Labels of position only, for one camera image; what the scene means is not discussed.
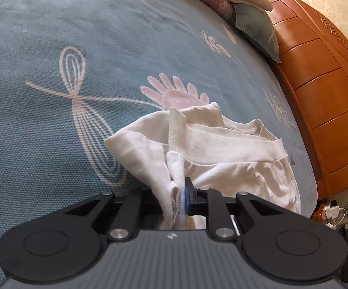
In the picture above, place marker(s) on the bed with blue floral sheet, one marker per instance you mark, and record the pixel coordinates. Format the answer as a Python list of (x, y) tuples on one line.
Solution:
[(41, 66)]

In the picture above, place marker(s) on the grey-green pillow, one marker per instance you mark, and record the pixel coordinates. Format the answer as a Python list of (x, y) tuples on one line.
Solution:
[(258, 30)]

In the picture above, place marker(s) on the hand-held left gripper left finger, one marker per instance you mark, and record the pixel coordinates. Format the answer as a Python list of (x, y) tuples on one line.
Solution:
[(149, 201)]

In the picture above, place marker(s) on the white long-sleeve printed shirt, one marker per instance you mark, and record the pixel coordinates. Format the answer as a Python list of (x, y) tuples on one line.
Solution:
[(228, 156)]

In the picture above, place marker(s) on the wooden headboard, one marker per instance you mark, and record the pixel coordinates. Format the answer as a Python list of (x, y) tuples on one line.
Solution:
[(321, 81)]

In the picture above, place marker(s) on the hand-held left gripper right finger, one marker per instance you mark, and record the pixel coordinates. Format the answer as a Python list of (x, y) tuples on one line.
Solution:
[(187, 200)]

